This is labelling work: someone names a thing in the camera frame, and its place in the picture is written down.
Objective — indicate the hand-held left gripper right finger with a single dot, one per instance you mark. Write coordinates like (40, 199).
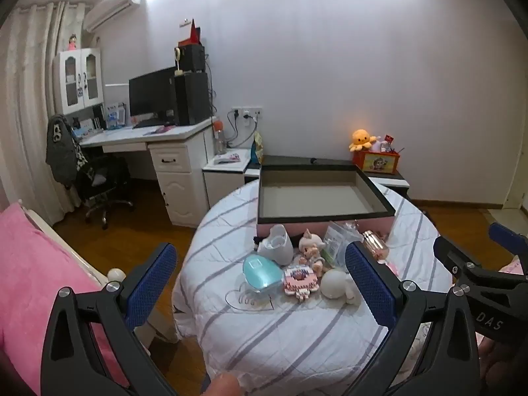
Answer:
(369, 288)

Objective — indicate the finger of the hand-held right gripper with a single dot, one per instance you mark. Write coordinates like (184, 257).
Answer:
(508, 236)
(449, 252)

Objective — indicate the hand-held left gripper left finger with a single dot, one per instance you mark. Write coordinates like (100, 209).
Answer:
(150, 284)

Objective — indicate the white round figure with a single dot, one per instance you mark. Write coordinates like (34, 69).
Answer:
(336, 284)

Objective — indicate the rose gold bottle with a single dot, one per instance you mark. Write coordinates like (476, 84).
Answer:
(374, 244)

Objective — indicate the white plastic cup-shaped toy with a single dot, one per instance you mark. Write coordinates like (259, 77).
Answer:
(276, 245)

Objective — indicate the pink box with black rim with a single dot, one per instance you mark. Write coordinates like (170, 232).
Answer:
(313, 198)

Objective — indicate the person's right hand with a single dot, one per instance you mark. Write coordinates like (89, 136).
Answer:
(497, 361)

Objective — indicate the person's left hand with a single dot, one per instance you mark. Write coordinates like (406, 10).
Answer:
(222, 385)

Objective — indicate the lilac patterned quilt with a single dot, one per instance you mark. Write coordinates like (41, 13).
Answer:
(513, 267)

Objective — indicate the clear plastic bag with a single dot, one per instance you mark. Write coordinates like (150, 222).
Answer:
(336, 241)

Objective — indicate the white-haired doll figure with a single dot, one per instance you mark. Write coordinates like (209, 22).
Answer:
(311, 251)

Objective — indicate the black and white TV stand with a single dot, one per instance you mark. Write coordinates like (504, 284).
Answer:
(387, 183)

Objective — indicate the clear heart-shaped acrylic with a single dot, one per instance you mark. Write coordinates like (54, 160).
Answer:
(243, 299)

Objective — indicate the teal egg-shaped case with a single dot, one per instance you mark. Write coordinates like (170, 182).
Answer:
(262, 274)

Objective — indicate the red storage box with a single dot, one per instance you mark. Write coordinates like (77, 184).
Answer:
(377, 163)

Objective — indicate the black office chair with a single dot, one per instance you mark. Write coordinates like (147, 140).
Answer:
(103, 177)

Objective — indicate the pink blanket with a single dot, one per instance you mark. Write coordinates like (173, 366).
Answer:
(33, 264)

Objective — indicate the white desk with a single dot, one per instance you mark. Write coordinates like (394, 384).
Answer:
(177, 165)

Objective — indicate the small white cabinet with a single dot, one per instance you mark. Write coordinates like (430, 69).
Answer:
(222, 181)

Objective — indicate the lilac plush toy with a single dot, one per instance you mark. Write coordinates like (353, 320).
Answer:
(377, 144)

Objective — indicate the orange octopus plush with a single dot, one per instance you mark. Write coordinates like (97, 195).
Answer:
(362, 140)

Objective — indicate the pink patterned pouch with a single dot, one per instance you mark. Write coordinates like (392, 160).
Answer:
(235, 157)

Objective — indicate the black keyboard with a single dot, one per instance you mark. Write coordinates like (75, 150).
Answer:
(147, 123)

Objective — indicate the grey patterned jacket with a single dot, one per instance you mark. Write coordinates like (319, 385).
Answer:
(64, 148)

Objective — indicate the orange-capped water bottle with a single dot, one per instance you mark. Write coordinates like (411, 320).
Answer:
(219, 138)

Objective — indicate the colourful snack bag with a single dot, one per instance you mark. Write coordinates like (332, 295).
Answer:
(257, 148)

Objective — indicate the blue white carton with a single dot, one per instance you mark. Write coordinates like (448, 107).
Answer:
(115, 114)

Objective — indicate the black computer tower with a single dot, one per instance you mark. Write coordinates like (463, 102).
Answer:
(192, 99)

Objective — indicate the black computer monitor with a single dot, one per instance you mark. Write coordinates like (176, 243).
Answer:
(150, 93)

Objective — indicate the white glass-door cabinet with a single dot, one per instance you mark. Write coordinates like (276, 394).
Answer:
(78, 78)

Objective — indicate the cream curtain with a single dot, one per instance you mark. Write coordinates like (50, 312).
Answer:
(29, 90)

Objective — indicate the black speaker box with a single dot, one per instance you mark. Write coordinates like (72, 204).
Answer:
(192, 58)

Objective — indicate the small cream ornament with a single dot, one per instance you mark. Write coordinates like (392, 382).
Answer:
(178, 55)

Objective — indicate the small pink doll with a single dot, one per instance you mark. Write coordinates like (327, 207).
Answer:
(73, 42)

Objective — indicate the red triangular ornament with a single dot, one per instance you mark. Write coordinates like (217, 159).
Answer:
(192, 33)

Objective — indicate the white air conditioner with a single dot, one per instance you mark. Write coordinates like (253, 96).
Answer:
(111, 8)

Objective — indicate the white bed frame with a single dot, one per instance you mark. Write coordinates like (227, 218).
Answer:
(82, 262)

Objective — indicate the white wall power outlet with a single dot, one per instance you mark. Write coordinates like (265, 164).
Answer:
(247, 112)

